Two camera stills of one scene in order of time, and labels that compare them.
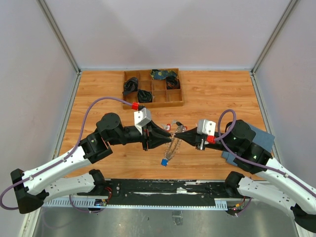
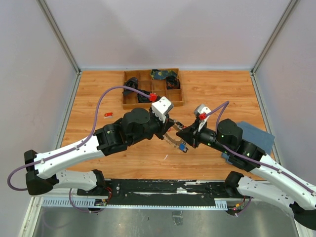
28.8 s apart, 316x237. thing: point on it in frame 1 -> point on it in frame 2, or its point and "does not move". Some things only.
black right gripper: (191, 137) does not move
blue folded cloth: (263, 138) does not move
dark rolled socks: (130, 85) does not move
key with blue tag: (164, 162) -> (182, 147)
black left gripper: (157, 136) -> (164, 127)
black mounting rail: (160, 192) does not move
